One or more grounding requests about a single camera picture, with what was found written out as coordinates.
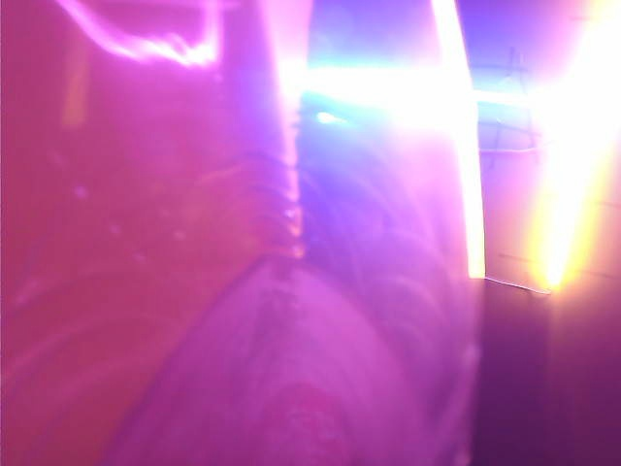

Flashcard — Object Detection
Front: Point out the clear red-label water bottle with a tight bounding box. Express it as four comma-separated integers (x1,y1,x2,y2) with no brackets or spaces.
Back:
0,0,487,466

